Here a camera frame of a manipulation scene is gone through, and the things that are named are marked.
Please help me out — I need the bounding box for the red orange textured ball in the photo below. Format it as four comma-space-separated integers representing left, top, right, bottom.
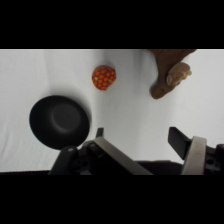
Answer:
91, 65, 117, 91

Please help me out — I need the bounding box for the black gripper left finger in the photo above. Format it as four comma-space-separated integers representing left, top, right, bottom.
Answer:
48, 127, 153, 176

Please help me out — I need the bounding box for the brown plush dog toy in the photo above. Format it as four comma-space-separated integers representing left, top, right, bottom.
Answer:
147, 49, 198, 100

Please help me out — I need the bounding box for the black bowl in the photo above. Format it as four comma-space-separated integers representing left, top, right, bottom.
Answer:
28, 95, 92, 151

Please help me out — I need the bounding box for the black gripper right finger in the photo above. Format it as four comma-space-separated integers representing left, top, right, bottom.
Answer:
167, 126, 224, 176

